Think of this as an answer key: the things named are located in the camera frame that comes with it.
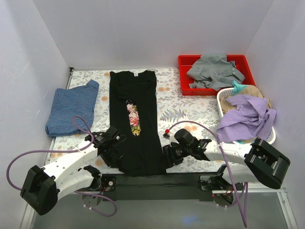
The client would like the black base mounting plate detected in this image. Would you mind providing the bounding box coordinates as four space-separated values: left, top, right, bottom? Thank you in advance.
102 172 233 201

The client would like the white plastic laundry basket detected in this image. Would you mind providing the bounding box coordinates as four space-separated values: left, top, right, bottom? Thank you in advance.
216 87 276 144

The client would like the floral patterned table mat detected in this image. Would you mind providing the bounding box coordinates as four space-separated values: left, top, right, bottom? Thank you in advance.
52 68 224 174

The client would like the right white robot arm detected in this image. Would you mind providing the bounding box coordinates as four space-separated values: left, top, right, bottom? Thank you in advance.
163 129 291 190

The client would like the aluminium frame rail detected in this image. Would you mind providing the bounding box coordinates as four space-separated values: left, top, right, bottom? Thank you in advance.
21 187 297 229

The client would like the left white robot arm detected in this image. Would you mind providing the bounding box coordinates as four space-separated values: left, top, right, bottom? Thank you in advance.
20 126 126 216

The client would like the red plastic bin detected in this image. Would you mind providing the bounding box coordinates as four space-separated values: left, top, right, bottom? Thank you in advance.
178 55 255 96

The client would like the grey shirt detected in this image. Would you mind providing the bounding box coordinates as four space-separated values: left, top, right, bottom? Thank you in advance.
187 53 245 91

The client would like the black floral print t-shirt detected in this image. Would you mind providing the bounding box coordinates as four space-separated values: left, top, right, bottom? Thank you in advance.
109 70 166 176

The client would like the lilac purple shirt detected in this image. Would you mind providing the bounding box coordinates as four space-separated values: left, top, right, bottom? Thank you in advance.
216 94 277 143

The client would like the teal garment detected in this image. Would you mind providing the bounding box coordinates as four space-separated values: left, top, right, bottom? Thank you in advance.
231 81 248 96

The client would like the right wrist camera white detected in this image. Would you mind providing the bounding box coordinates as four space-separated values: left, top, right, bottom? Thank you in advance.
163 129 178 146

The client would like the beige garment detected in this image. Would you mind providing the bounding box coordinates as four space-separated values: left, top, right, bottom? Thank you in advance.
221 85 264 112

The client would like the blue checkered folded shirt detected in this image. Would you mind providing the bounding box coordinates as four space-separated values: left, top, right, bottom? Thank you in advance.
45 80 99 137

